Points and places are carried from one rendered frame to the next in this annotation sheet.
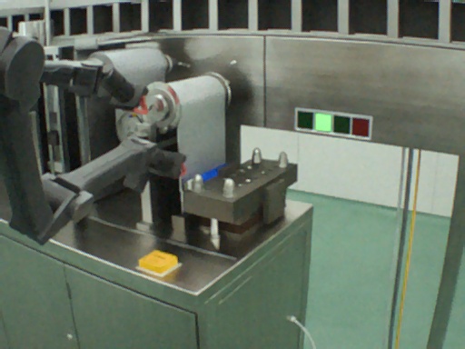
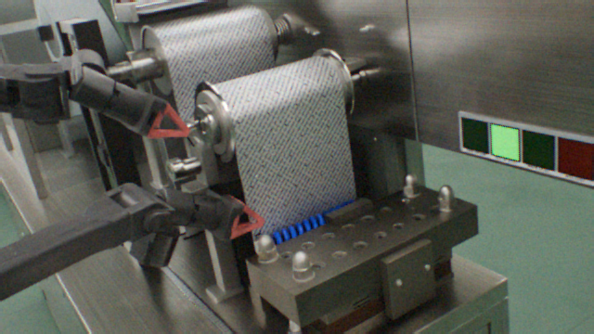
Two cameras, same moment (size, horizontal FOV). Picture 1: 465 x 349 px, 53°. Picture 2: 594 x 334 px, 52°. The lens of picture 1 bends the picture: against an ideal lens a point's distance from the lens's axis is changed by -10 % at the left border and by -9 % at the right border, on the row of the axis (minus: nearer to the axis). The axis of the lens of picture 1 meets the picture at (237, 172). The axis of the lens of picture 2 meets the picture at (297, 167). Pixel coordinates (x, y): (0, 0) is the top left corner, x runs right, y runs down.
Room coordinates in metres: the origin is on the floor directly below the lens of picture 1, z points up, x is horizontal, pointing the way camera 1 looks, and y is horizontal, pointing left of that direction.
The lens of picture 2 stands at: (0.59, -0.40, 1.53)
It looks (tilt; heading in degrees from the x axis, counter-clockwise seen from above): 21 degrees down; 29
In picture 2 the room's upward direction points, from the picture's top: 9 degrees counter-clockwise
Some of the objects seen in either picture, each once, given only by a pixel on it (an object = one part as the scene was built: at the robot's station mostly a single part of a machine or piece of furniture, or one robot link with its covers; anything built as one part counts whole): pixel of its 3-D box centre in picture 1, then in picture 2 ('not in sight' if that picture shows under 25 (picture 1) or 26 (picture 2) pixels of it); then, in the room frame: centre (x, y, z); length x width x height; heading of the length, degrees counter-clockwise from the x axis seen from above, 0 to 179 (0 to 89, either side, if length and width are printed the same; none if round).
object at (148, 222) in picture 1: (144, 176); (208, 224); (1.40, 0.27, 1.05); 0.06 x 0.05 x 0.31; 149
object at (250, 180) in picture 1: (245, 185); (366, 246); (1.47, -0.02, 1.00); 0.40 x 0.16 x 0.06; 149
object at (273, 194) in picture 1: (274, 201); (409, 278); (1.43, -0.11, 0.96); 0.10 x 0.03 x 0.11; 149
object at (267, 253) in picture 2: (197, 182); (266, 246); (1.35, 0.11, 1.05); 0.04 x 0.04 x 0.04
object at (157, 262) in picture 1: (158, 262); not in sight; (1.14, 0.20, 0.91); 0.07 x 0.07 x 0.02; 59
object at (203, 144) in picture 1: (202, 151); (302, 185); (1.49, 0.10, 1.10); 0.23 x 0.01 x 0.18; 149
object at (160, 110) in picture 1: (157, 108); (208, 124); (1.41, 0.22, 1.25); 0.07 x 0.02 x 0.07; 59
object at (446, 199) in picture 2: (282, 158); (446, 196); (1.58, -0.14, 1.05); 0.04 x 0.04 x 0.04
